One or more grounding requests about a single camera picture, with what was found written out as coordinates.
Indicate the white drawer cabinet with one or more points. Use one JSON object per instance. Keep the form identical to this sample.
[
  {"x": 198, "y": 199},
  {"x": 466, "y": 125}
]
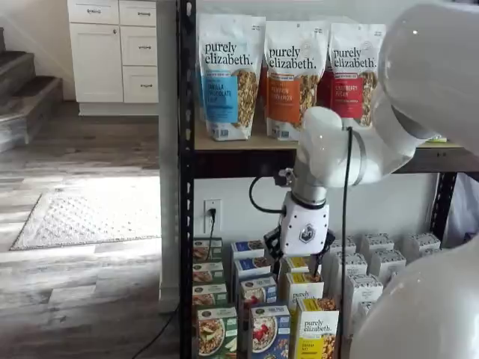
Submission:
[{"x": 97, "y": 63}]

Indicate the grey wooden stairs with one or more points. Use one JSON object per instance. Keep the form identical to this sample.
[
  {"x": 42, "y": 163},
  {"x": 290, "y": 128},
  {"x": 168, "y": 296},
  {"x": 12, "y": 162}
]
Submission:
[{"x": 22, "y": 93}]

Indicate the grey patterned floor rug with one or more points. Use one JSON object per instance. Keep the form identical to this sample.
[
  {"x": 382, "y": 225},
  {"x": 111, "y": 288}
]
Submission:
[{"x": 93, "y": 220}]

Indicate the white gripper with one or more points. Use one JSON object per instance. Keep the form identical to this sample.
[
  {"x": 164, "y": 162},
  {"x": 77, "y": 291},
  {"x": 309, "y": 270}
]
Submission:
[{"x": 303, "y": 232}]

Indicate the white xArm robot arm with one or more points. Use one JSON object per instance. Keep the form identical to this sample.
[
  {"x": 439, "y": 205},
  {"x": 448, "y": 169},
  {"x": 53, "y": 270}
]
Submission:
[{"x": 430, "y": 75}]

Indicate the green cereal box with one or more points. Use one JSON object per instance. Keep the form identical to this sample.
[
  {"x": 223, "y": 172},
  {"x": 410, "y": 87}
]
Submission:
[
  {"x": 209, "y": 295},
  {"x": 206, "y": 250},
  {"x": 207, "y": 273},
  {"x": 217, "y": 333}
]

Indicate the red purely elizabeth granola bag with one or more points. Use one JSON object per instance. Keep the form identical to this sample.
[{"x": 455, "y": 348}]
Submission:
[
  {"x": 324, "y": 89},
  {"x": 346, "y": 97}
]

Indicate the blue purely elizabeth granola bag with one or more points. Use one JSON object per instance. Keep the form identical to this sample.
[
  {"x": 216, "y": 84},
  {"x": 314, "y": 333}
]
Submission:
[{"x": 221, "y": 101}]

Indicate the black metal shelf unit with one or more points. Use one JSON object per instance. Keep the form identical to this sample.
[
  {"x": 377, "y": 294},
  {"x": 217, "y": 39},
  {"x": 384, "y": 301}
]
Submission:
[{"x": 185, "y": 112}]

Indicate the blue white cereal box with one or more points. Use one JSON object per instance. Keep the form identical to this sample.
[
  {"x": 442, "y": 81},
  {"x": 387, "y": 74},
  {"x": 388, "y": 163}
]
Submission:
[
  {"x": 269, "y": 333},
  {"x": 245, "y": 248},
  {"x": 249, "y": 267},
  {"x": 258, "y": 293}
]

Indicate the orange purely elizabeth granola bag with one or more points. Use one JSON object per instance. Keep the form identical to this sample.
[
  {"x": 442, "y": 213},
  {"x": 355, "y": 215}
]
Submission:
[{"x": 284, "y": 101}]

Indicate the yellow purely elizabeth box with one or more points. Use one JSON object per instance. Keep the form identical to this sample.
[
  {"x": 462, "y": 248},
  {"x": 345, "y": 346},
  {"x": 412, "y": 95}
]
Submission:
[
  {"x": 295, "y": 263},
  {"x": 316, "y": 329},
  {"x": 299, "y": 289}
]

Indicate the white organic pantry box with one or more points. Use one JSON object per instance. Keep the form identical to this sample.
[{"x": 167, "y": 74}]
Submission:
[
  {"x": 355, "y": 263},
  {"x": 387, "y": 263},
  {"x": 363, "y": 289},
  {"x": 421, "y": 243},
  {"x": 350, "y": 245},
  {"x": 378, "y": 243},
  {"x": 361, "y": 312}
]

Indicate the white wall outlet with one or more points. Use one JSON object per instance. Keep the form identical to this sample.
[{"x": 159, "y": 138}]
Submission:
[{"x": 207, "y": 224}]

